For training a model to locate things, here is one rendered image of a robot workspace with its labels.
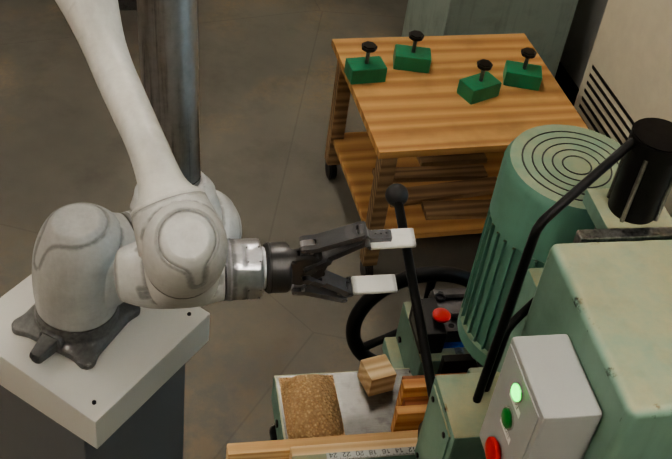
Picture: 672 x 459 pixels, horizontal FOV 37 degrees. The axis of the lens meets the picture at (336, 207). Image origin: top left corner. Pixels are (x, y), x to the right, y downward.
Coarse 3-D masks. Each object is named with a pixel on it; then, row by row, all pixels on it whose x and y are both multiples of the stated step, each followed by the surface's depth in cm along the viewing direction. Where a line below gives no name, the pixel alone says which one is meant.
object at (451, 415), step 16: (448, 384) 117; (464, 384) 117; (432, 400) 117; (448, 400) 115; (464, 400) 115; (432, 416) 118; (448, 416) 113; (464, 416) 113; (480, 416) 114; (432, 432) 118; (448, 432) 112; (464, 432) 112; (416, 448) 125; (432, 448) 118; (448, 448) 113; (464, 448) 113; (480, 448) 113
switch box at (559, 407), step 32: (512, 352) 98; (544, 352) 98; (512, 384) 98; (544, 384) 95; (576, 384) 95; (544, 416) 92; (576, 416) 92; (512, 448) 99; (544, 448) 95; (576, 448) 96
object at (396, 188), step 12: (396, 192) 150; (396, 204) 150; (396, 216) 149; (408, 252) 146; (408, 264) 145; (408, 276) 144; (420, 300) 142; (420, 312) 141; (420, 324) 140; (420, 336) 139; (420, 348) 139; (432, 372) 137; (432, 384) 136
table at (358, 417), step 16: (384, 352) 179; (400, 368) 170; (336, 384) 166; (352, 384) 166; (272, 400) 168; (352, 400) 164; (368, 400) 164; (384, 400) 164; (352, 416) 161; (368, 416) 162; (384, 416) 162; (352, 432) 159; (368, 432) 159
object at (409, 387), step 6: (420, 378) 159; (402, 384) 158; (408, 384) 158; (414, 384) 158; (420, 384) 158; (402, 390) 158; (408, 390) 158; (414, 390) 158; (420, 390) 158; (426, 390) 158; (402, 396) 158; (408, 396) 159; (414, 396) 159; (396, 402) 162
